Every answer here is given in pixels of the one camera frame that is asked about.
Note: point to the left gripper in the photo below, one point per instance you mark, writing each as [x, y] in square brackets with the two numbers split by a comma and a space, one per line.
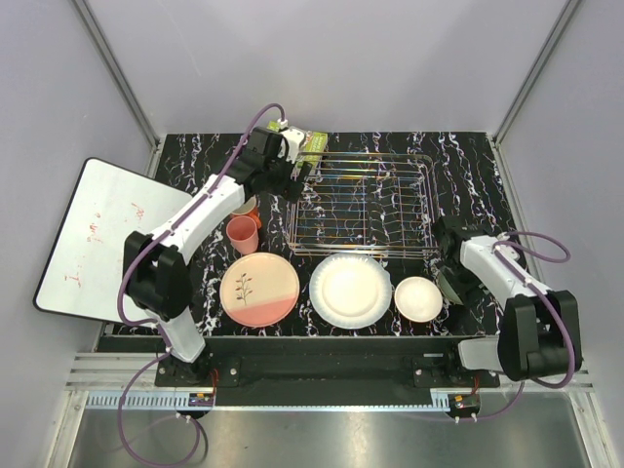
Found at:
[289, 187]

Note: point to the green celadon bowl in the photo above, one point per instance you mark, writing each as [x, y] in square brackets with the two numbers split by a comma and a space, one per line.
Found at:
[446, 288]

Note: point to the small orange white bowl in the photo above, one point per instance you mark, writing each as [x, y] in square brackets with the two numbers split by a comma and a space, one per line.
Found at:
[418, 299]

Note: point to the wire dish rack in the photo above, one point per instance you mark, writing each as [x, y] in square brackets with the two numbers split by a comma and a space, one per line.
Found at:
[380, 204]

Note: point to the white scalloped plate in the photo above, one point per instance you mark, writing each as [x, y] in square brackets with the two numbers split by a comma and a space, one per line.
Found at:
[350, 291]

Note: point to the cream pink leaf plate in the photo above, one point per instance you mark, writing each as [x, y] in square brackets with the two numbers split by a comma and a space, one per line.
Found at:
[259, 290]

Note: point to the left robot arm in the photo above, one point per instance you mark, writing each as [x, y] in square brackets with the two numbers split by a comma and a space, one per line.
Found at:
[156, 288]

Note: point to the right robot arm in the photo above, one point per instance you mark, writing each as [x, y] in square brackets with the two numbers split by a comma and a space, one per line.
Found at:
[539, 333]

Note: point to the orange mug white inside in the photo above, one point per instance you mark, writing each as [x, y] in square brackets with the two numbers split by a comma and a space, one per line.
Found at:
[249, 209]

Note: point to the green children's book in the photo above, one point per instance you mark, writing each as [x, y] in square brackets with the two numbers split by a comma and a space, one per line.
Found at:
[313, 149]

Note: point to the pink plastic cup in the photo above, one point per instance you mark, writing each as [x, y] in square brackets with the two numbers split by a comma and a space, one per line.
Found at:
[243, 235]

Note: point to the white board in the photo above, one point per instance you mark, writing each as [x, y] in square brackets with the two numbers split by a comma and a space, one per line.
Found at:
[84, 271]

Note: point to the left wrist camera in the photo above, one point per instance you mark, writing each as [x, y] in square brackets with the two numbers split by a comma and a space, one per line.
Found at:
[294, 141]

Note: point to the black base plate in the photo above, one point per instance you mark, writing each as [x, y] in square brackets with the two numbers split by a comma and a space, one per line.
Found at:
[423, 361]

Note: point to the white cable duct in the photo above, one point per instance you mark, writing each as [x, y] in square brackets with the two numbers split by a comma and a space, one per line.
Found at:
[159, 400]

